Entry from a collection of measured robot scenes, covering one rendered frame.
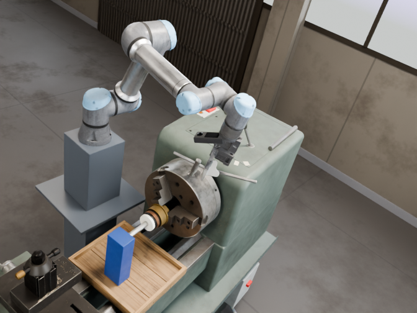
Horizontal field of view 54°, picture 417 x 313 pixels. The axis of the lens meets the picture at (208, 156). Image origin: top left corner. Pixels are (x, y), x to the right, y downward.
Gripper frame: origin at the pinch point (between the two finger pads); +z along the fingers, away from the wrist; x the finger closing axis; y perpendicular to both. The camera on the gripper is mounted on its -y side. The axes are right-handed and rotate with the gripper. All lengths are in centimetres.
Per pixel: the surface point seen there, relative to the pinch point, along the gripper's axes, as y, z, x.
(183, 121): -17.1, 9.0, 33.4
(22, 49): -247, 195, 272
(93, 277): -20, 40, -38
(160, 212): -8.1, 18.1, -14.2
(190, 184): -2.4, 6.6, -5.0
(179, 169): -9.0, 7.2, 0.9
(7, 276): -45, 37, -53
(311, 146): 95, 116, 233
